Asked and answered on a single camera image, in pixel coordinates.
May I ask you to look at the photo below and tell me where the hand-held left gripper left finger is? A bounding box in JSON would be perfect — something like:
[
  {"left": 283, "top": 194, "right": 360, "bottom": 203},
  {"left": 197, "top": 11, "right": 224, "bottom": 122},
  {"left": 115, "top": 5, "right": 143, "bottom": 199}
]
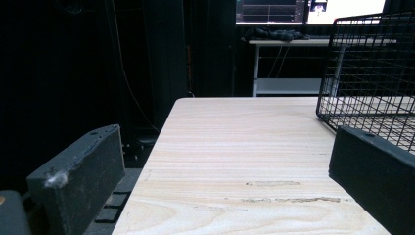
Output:
[{"left": 25, "top": 123, "right": 126, "bottom": 235}]

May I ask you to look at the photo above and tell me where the white desk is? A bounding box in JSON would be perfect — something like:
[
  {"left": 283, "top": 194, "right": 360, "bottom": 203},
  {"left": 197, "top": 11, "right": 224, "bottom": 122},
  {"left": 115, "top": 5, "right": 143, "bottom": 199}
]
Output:
[{"left": 248, "top": 38, "right": 397, "bottom": 98}]

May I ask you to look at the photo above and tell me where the thin hanging cable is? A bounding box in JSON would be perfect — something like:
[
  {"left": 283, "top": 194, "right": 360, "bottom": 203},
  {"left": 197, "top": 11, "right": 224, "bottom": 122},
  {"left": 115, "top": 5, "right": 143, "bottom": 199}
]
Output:
[{"left": 111, "top": 0, "right": 161, "bottom": 134}]

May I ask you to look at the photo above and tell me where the black wire basket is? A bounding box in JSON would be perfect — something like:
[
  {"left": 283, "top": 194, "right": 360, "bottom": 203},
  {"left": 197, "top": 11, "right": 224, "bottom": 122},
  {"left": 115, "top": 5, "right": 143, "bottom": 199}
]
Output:
[{"left": 315, "top": 11, "right": 415, "bottom": 155}]

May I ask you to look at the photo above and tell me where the white-screen monitor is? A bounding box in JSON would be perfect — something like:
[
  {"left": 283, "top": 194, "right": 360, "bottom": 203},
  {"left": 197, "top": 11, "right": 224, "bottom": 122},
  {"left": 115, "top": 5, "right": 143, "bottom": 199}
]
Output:
[{"left": 306, "top": 0, "right": 388, "bottom": 25}]

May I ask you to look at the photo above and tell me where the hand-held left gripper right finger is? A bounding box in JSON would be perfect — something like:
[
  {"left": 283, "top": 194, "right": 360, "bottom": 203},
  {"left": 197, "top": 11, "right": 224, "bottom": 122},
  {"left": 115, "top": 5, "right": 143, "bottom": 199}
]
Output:
[{"left": 328, "top": 125, "right": 415, "bottom": 235}]

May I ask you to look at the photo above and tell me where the dark cloth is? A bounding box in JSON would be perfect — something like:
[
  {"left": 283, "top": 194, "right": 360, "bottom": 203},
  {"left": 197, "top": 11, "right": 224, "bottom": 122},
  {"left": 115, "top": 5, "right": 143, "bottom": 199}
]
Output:
[{"left": 243, "top": 26, "right": 311, "bottom": 42}]

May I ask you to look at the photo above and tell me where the dark-screen monitor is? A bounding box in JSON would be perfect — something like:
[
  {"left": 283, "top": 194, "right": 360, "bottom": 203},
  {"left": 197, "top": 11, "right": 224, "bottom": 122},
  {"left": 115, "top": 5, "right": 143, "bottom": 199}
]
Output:
[{"left": 235, "top": 0, "right": 307, "bottom": 25}]

